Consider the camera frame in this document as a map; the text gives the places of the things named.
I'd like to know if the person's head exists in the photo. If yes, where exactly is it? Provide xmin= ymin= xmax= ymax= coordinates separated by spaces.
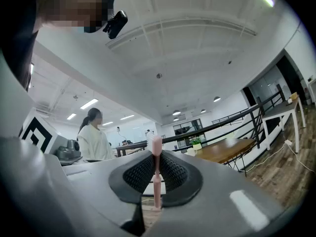
xmin=37 ymin=0 xmax=117 ymax=34

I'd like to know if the black metal railing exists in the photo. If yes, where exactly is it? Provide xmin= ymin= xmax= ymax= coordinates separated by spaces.
xmin=161 ymin=84 xmax=288 ymax=150

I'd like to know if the black head-worn camera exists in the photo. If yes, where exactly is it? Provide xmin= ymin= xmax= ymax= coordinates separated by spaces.
xmin=102 ymin=10 xmax=129 ymax=40

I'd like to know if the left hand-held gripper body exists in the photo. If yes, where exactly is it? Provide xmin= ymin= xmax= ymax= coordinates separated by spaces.
xmin=18 ymin=107 xmax=83 ymax=167

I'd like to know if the pink toothbrush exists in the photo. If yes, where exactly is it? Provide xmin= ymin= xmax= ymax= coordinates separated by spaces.
xmin=147 ymin=135 xmax=164 ymax=212

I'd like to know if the white-legged dark-top table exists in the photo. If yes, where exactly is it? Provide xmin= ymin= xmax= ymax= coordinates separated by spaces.
xmin=261 ymin=94 xmax=307 ymax=154

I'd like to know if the potted green plant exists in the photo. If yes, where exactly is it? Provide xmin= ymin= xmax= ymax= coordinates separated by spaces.
xmin=189 ymin=136 xmax=203 ymax=151

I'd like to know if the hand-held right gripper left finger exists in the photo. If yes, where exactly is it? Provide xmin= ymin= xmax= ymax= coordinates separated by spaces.
xmin=0 ymin=136 xmax=156 ymax=237

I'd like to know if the brown wooden table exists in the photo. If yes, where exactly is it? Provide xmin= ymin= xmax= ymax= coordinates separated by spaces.
xmin=194 ymin=138 xmax=257 ymax=178

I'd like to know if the dark wooden desk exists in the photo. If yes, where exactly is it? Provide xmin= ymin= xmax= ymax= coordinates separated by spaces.
xmin=115 ymin=142 xmax=148 ymax=158

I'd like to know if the white power cable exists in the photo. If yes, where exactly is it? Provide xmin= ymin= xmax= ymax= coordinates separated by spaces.
xmin=243 ymin=139 xmax=316 ymax=175

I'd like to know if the person's dark top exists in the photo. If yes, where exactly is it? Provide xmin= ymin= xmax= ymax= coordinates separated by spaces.
xmin=0 ymin=0 xmax=45 ymax=92

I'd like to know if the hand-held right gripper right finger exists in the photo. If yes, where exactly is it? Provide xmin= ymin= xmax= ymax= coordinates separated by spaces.
xmin=147 ymin=149 xmax=296 ymax=237

